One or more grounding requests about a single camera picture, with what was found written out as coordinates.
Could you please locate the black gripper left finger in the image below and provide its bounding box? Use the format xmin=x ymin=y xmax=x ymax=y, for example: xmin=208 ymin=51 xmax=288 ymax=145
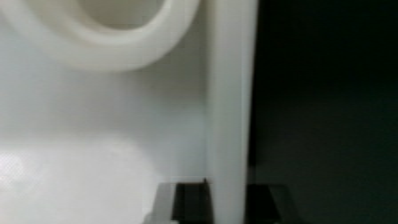
xmin=144 ymin=179 xmax=214 ymax=224

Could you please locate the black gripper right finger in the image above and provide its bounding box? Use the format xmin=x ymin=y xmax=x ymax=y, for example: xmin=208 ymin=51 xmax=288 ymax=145
xmin=246 ymin=184 xmax=306 ymax=224

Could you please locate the white square tabletop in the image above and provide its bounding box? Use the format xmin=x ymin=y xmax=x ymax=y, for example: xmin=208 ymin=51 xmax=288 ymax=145
xmin=0 ymin=0 xmax=260 ymax=224

